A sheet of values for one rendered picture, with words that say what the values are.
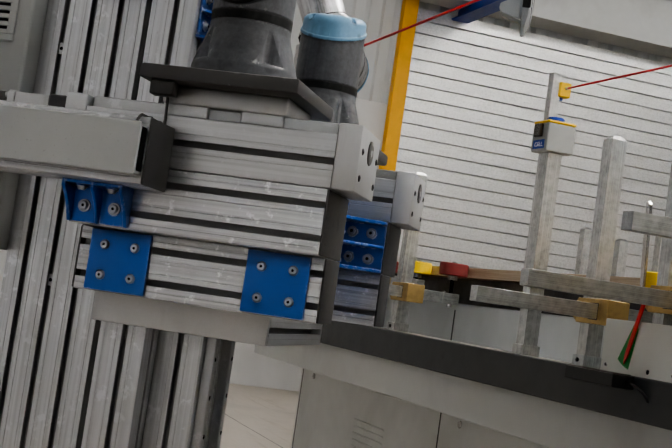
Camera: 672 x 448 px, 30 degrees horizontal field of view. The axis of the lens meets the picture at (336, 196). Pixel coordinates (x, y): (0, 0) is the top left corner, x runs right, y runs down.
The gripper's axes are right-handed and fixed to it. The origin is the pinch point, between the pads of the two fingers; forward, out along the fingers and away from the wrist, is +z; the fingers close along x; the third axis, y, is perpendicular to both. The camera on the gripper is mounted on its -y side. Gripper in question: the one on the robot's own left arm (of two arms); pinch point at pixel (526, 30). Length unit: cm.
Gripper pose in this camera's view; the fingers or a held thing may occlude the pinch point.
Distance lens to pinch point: 242.3
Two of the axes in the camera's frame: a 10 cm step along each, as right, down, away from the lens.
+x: -2.0, -1.1, -9.7
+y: -9.7, -1.2, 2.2
